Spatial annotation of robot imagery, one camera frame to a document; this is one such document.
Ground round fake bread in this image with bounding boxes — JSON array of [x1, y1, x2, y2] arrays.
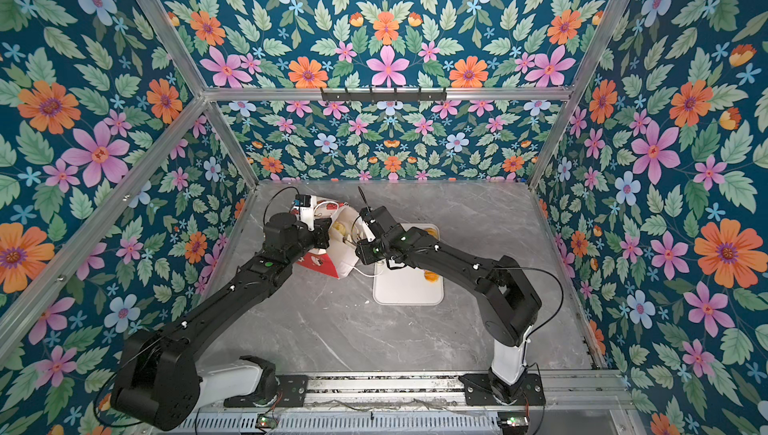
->
[[332, 222, 350, 239]]

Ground red white paper bag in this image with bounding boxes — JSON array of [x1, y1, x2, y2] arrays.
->
[[291, 195, 364, 279]]

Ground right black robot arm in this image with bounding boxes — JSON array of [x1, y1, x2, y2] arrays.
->
[[355, 207, 542, 404]]

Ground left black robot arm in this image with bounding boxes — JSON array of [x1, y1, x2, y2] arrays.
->
[[111, 213, 331, 430]]

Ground white rectangular tray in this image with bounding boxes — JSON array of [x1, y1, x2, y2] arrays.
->
[[373, 261, 444, 307]]

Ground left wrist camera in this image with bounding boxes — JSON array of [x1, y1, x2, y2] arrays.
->
[[293, 194, 317, 231]]

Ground black hook rail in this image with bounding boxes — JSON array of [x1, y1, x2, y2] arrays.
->
[[320, 88, 448, 103]]

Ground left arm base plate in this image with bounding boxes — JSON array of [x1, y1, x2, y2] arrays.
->
[[223, 375, 309, 409]]

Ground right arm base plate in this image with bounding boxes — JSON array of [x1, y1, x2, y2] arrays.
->
[[458, 373, 546, 406]]

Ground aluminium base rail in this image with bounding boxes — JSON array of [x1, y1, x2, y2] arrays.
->
[[137, 370, 635, 412]]

